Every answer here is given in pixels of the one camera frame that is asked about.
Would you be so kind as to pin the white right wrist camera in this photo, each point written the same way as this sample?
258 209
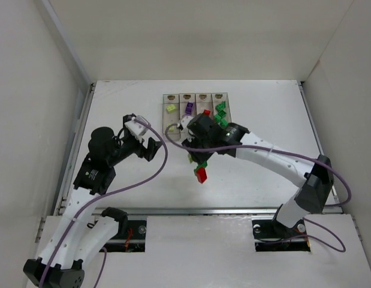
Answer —
184 122

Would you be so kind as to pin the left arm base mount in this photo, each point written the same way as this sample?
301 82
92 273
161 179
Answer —
136 229

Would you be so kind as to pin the aluminium front rail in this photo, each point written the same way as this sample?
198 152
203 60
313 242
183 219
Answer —
199 211

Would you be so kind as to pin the tall red lego brick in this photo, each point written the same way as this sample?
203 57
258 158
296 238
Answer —
201 174

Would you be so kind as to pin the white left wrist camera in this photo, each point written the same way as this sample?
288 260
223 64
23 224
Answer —
138 127

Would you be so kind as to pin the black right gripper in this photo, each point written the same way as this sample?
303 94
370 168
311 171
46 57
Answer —
196 155

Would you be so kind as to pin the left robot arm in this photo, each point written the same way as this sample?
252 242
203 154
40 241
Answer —
63 261

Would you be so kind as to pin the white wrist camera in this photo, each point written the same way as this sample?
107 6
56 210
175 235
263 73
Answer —
138 127
184 122

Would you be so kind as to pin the green lego stack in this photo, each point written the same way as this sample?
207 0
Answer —
220 106

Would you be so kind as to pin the purple lego brick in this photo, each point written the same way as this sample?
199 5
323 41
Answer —
189 108

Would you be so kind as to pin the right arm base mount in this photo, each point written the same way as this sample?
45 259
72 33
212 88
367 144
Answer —
269 230

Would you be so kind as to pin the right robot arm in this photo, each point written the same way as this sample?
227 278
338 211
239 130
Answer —
313 179

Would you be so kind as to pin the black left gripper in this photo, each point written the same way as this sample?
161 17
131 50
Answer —
146 149

